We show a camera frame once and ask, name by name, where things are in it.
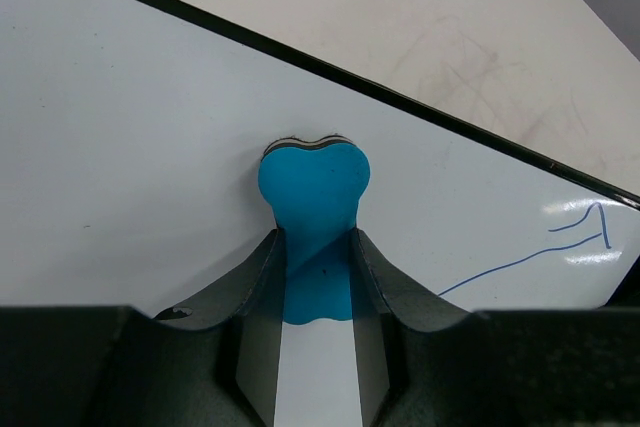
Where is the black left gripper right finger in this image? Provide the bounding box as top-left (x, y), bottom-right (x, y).
top-left (349, 228), bottom-right (468, 426)

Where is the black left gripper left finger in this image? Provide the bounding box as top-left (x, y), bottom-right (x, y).
top-left (156, 229), bottom-right (287, 426)

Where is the blue whiteboard eraser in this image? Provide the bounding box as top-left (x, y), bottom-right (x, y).
top-left (258, 135), bottom-right (370, 325)

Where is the black framed whiteboard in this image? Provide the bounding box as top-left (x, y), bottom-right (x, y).
top-left (1, 0), bottom-right (639, 426)

